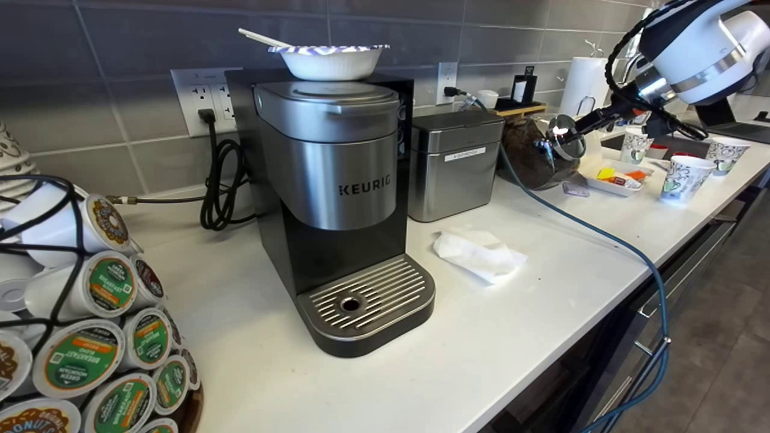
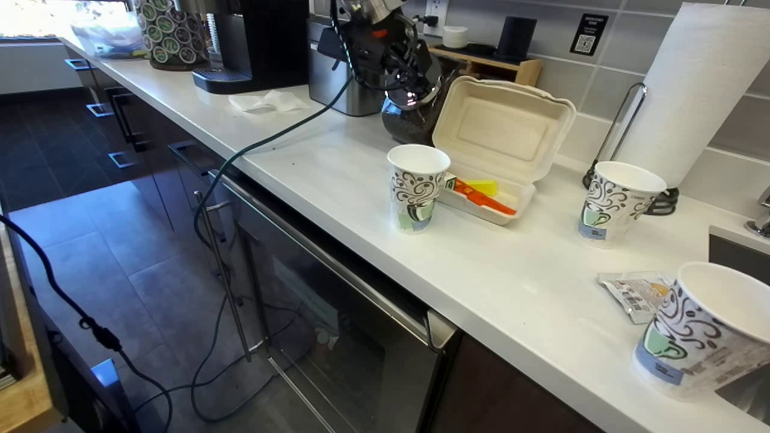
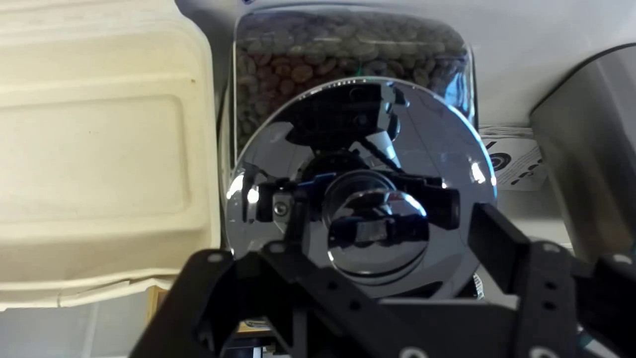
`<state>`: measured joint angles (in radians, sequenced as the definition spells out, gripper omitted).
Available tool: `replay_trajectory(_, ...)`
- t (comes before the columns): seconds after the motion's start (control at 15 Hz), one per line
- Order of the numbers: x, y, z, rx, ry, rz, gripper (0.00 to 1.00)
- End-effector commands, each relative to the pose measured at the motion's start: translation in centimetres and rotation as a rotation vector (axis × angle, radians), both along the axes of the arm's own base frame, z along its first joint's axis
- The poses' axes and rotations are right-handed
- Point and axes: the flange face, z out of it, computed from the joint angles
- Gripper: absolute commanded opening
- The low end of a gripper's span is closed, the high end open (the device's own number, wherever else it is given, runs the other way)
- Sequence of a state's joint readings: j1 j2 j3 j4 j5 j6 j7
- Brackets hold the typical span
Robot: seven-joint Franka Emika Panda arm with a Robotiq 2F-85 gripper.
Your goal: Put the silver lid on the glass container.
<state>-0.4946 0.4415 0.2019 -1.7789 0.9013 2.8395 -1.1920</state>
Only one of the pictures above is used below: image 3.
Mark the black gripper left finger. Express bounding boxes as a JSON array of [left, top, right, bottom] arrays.
[[126, 241, 313, 358]]

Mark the white printed card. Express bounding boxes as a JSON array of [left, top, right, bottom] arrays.
[[478, 128, 552, 195]]

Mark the stainless steel canister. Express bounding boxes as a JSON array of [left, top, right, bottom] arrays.
[[526, 42, 636, 269]]

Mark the beige clamshell takeout box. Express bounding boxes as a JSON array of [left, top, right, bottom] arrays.
[[0, 0, 222, 313]]

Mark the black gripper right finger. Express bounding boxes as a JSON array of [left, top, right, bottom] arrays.
[[468, 203, 636, 358]]

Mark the glass jar of coffee beans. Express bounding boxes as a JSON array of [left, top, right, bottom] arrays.
[[226, 4, 476, 171]]

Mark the round silver chrome lid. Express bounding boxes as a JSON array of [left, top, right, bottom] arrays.
[[222, 76, 500, 303]]

